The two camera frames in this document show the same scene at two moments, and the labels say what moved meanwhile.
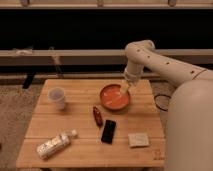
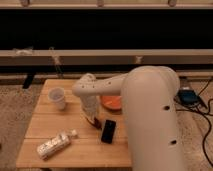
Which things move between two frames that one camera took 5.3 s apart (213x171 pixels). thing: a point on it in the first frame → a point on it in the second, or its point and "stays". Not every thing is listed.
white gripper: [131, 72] → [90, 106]
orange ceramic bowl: [113, 98] stays
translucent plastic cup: [57, 96] stays
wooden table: [90, 124] stays
